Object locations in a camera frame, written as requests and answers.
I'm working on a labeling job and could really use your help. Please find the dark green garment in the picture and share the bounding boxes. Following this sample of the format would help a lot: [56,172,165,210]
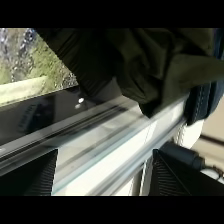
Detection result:
[34,27,224,119]

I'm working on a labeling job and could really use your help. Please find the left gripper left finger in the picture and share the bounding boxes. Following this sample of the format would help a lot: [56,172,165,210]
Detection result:
[0,148,59,197]

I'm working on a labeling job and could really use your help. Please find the blue jeans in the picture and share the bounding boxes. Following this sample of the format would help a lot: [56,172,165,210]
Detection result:
[183,29,224,127]

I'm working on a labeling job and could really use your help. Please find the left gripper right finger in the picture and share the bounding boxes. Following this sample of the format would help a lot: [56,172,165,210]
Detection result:
[148,148,224,197]

